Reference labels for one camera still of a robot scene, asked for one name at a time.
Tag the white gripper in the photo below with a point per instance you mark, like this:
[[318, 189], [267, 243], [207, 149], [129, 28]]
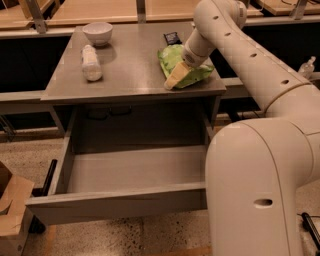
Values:
[[194, 57]]

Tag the green rice chip bag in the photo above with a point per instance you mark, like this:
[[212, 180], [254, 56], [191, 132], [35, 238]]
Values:
[[171, 55]]

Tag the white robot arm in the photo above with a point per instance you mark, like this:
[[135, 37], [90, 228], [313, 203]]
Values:
[[255, 166]]

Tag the grey cabinet with counter top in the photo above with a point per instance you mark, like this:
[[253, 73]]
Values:
[[128, 108]]

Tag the open grey top drawer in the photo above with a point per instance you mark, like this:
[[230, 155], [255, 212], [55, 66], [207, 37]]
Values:
[[148, 162]]

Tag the small black snack packet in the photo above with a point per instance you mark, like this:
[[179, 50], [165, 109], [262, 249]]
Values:
[[172, 38]]

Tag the white ceramic bowl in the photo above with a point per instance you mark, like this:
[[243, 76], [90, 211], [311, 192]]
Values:
[[98, 33]]

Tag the white plastic bottle lying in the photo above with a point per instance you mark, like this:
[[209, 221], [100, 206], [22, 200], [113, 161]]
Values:
[[91, 67]]

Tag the brown cardboard box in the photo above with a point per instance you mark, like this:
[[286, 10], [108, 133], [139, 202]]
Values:
[[15, 218]]

